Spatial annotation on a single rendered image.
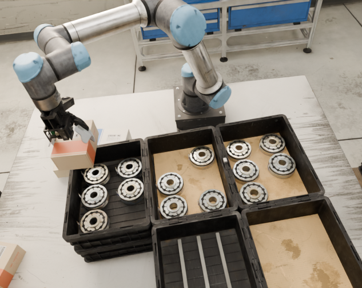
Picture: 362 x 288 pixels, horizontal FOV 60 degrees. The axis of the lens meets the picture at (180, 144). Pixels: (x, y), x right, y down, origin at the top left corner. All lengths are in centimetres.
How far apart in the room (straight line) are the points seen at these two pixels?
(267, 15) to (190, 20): 212
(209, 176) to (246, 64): 208
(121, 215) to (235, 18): 227
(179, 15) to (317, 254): 88
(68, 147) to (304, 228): 85
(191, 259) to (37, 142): 108
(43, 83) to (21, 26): 343
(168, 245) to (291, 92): 111
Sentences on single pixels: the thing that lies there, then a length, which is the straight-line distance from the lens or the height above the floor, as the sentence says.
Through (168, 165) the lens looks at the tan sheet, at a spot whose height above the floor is 83.
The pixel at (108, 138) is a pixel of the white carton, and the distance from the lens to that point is 155.
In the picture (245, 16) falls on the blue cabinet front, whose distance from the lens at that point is 308.
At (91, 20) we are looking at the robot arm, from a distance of 107.
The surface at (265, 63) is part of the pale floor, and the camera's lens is 325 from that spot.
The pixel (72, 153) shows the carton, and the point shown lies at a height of 112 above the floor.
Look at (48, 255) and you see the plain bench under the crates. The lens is 142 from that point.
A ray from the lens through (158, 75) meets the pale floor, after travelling 316.
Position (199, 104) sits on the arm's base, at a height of 85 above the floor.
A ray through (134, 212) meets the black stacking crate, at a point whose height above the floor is 83.
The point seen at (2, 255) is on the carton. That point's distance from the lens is 143.
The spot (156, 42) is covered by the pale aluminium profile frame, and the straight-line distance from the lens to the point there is 310.
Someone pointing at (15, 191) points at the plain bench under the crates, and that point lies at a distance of 168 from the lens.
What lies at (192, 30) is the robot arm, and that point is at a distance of 106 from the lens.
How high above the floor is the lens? 188
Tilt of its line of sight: 49 degrees down
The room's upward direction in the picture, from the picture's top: 8 degrees counter-clockwise
